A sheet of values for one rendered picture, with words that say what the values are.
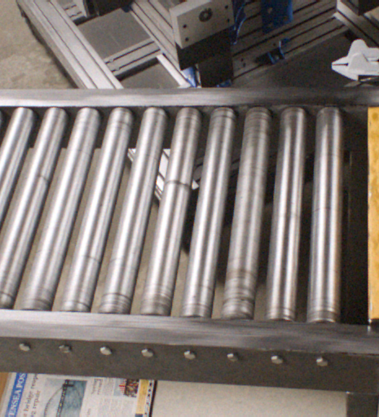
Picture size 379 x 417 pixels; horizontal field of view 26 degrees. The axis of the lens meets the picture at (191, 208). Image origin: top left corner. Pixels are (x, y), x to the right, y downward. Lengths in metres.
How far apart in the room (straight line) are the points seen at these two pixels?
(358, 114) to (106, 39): 1.31
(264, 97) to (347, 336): 0.52
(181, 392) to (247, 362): 0.86
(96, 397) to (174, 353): 0.89
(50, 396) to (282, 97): 1.02
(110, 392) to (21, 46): 1.45
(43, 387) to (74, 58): 1.04
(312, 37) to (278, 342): 1.47
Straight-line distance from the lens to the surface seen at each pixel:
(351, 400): 1.35
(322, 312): 1.26
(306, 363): 1.25
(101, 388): 2.15
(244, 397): 2.09
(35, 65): 3.01
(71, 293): 1.33
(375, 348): 1.23
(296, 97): 1.55
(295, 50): 2.53
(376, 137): 1.45
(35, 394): 2.19
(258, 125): 1.50
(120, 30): 2.72
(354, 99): 1.54
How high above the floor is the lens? 1.87
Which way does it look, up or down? 50 degrees down
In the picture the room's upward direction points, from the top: 12 degrees counter-clockwise
